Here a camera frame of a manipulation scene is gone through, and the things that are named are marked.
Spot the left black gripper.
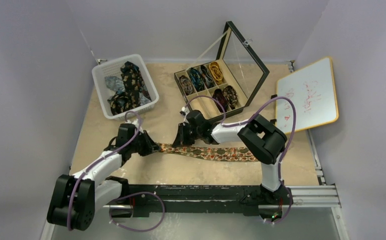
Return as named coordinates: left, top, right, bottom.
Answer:
left=128, top=129, right=160, bottom=157

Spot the paisley orange green tie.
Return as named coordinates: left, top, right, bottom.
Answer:
left=158, top=143, right=258, bottom=163

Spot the black tie organizer box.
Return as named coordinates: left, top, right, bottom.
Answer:
left=174, top=21, right=270, bottom=122

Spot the white plastic basket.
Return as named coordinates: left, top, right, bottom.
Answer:
left=92, top=54, right=159, bottom=120

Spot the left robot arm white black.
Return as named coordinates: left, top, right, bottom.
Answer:
left=46, top=123, right=161, bottom=231

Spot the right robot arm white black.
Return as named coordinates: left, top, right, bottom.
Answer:
left=172, top=110, right=287, bottom=204

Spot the black floral tie in basket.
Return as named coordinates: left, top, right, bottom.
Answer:
left=107, top=61, right=151, bottom=115

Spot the rolled brown patterned tie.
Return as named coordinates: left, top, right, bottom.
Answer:
left=179, top=75, right=194, bottom=96

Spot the rolled dark red tie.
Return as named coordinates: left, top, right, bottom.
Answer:
left=212, top=88, right=228, bottom=113

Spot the rolled blue tie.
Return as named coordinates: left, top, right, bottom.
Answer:
left=189, top=67, right=205, bottom=92

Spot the rolled dark grey tie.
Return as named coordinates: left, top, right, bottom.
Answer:
left=200, top=65, right=215, bottom=89

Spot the rolled brown dotted tie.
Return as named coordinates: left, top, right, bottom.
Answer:
left=222, top=85, right=238, bottom=110

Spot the grey blue tie in basket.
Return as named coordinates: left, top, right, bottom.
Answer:
left=105, top=76, right=125, bottom=93

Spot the rolled yellow tie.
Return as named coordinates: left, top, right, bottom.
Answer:
left=209, top=61, right=224, bottom=85

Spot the yellow framed whiteboard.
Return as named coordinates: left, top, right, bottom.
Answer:
left=276, top=56, right=339, bottom=132

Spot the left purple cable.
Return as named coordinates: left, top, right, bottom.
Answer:
left=66, top=110, right=144, bottom=232

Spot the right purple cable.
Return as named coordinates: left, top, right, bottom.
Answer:
left=183, top=95, right=297, bottom=186

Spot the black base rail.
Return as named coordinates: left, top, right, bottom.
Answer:
left=98, top=184, right=294, bottom=218

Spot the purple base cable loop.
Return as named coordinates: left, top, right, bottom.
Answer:
left=108, top=190, right=166, bottom=233

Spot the aluminium frame rail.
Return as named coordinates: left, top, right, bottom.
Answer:
left=102, top=185, right=340, bottom=208

